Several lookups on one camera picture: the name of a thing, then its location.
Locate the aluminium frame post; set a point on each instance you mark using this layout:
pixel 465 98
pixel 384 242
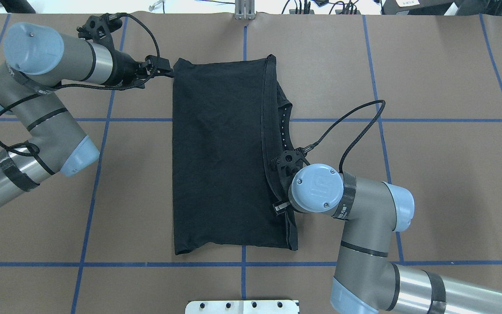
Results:
pixel 244 10

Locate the blue tape line lengthwise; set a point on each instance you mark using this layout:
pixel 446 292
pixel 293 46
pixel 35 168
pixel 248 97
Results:
pixel 81 263

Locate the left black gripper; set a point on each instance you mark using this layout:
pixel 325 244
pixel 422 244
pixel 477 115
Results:
pixel 123 69

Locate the black printed t-shirt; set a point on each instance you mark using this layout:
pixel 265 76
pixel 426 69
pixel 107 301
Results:
pixel 230 124

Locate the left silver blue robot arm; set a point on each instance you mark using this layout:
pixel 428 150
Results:
pixel 39 137

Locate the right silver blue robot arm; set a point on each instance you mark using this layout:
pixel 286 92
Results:
pixel 365 281

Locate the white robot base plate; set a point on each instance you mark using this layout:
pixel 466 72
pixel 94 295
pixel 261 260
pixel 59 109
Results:
pixel 243 307

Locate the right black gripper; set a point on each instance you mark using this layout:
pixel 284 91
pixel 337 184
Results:
pixel 279 207

